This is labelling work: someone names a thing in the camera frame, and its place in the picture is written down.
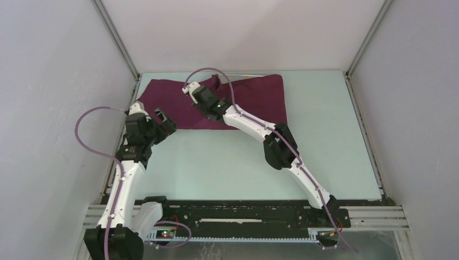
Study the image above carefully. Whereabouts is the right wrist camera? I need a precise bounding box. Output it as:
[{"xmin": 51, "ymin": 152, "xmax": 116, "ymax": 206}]
[{"xmin": 182, "ymin": 82, "xmax": 215, "ymax": 104}]

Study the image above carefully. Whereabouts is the maroon surgical wrap cloth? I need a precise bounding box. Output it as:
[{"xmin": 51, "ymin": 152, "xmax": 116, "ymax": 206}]
[{"xmin": 138, "ymin": 74, "xmax": 287, "ymax": 130}]

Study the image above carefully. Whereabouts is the aluminium frame rail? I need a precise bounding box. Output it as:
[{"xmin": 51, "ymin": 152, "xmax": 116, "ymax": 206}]
[{"xmin": 83, "ymin": 204, "xmax": 410, "ymax": 231}]

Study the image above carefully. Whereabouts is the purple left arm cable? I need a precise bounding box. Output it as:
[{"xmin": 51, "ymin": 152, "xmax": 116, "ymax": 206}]
[{"xmin": 74, "ymin": 106, "xmax": 193, "ymax": 260}]

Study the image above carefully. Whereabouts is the right corner aluminium post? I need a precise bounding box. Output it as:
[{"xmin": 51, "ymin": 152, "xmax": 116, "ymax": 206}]
[{"xmin": 346, "ymin": 0, "xmax": 395, "ymax": 78}]

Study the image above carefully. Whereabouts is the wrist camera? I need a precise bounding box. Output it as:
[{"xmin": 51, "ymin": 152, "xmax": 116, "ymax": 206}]
[
  {"xmin": 127, "ymin": 101, "xmax": 151, "ymax": 119},
  {"xmin": 182, "ymin": 82, "xmax": 215, "ymax": 104}
]

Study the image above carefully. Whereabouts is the grey cable duct strip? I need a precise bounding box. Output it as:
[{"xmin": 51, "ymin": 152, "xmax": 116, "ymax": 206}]
[{"xmin": 146, "ymin": 229, "xmax": 319, "ymax": 243}]

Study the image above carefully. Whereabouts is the steel instrument tray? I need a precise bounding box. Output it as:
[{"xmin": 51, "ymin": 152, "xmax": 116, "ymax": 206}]
[{"xmin": 227, "ymin": 74, "xmax": 266, "ymax": 77}]

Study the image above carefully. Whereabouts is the left corner aluminium post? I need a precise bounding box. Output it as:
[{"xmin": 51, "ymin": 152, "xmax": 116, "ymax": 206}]
[{"xmin": 91, "ymin": 0, "xmax": 141, "ymax": 80}]

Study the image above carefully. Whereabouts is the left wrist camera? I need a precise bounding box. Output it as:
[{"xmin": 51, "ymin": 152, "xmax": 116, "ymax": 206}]
[{"xmin": 127, "ymin": 101, "xmax": 151, "ymax": 119}]

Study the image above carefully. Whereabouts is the corner aluminium post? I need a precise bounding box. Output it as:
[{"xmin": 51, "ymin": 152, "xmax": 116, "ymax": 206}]
[
  {"xmin": 91, "ymin": 0, "xmax": 141, "ymax": 80},
  {"xmin": 346, "ymin": 0, "xmax": 395, "ymax": 78}
]

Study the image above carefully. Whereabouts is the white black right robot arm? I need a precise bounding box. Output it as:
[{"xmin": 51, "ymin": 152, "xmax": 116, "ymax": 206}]
[{"xmin": 182, "ymin": 82, "xmax": 339, "ymax": 226}]

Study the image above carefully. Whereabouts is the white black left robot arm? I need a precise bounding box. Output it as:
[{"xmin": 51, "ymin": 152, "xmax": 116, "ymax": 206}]
[{"xmin": 83, "ymin": 107, "xmax": 177, "ymax": 259}]

